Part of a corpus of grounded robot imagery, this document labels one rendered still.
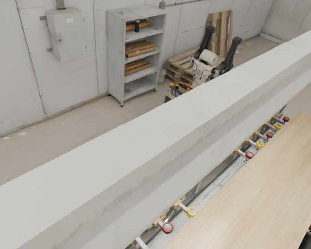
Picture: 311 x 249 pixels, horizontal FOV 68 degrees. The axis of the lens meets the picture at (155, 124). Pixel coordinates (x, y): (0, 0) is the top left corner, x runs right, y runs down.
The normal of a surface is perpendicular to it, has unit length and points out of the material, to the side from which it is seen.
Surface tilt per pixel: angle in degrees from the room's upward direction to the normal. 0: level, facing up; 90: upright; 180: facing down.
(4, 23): 90
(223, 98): 0
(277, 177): 0
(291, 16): 90
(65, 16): 90
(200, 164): 61
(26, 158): 0
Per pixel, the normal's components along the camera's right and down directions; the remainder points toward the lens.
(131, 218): 0.66, 0.11
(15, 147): 0.11, -0.74
